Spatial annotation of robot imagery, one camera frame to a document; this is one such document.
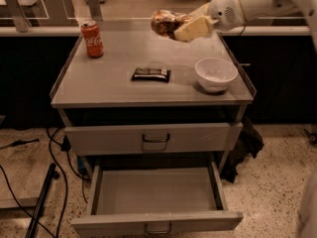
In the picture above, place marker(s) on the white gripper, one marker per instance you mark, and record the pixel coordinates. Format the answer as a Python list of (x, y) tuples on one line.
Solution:
[(224, 11)]

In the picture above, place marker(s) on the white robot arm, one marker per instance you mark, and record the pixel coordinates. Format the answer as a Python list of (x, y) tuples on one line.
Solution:
[(254, 9)]

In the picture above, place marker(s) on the grey metal drawer cabinet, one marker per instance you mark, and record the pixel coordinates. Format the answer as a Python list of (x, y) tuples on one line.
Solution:
[(100, 92)]

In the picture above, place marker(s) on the red coca-cola can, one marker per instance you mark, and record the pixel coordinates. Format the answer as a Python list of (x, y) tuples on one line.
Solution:
[(91, 34)]

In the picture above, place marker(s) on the grey upper drawer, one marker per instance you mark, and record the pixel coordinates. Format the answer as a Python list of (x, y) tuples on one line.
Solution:
[(160, 138)]

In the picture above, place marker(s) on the open grey middle drawer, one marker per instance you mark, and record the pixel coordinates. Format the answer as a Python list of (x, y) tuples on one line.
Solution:
[(154, 202)]

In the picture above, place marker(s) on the white bowl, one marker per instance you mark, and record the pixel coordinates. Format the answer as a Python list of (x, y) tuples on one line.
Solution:
[(214, 74)]

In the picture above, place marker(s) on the black snack bar wrapper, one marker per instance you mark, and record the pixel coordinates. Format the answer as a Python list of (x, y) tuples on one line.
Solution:
[(156, 74)]

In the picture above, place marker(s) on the black cloth on floor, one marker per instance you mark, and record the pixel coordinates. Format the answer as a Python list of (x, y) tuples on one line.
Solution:
[(250, 142)]

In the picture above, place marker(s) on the grey desk top left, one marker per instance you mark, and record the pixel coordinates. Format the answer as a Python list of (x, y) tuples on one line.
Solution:
[(42, 13)]

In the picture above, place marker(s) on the clear acrylic barrier panel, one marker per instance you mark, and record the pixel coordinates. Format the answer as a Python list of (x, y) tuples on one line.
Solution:
[(105, 10)]

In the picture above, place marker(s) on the black pole on floor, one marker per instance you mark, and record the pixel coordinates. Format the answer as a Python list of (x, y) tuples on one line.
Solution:
[(35, 221)]

